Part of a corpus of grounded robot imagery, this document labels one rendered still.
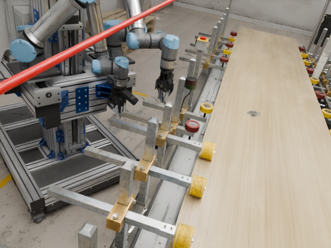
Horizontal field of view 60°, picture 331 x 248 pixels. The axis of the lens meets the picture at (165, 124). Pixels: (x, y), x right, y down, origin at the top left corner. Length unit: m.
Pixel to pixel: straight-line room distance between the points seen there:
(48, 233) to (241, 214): 1.39
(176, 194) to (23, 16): 1.42
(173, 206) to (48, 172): 1.09
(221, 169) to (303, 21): 8.08
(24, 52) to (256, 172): 1.22
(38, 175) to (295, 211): 1.68
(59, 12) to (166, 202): 1.04
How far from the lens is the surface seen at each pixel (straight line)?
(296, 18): 9.20
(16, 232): 2.24
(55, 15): 1.48
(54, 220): 2.25
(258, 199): 1.29
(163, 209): 1.49
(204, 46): 1.97
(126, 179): 0.94
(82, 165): 2.31
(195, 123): 1.61
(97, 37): 0.35
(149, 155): 1.18
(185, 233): 0.97
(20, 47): 1.53
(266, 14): 9.18
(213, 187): 1.26
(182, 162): 1.77
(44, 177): 2.24
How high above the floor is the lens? 1.75
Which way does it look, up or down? 33 degrees down
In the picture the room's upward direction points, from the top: 10 degrees clockwise
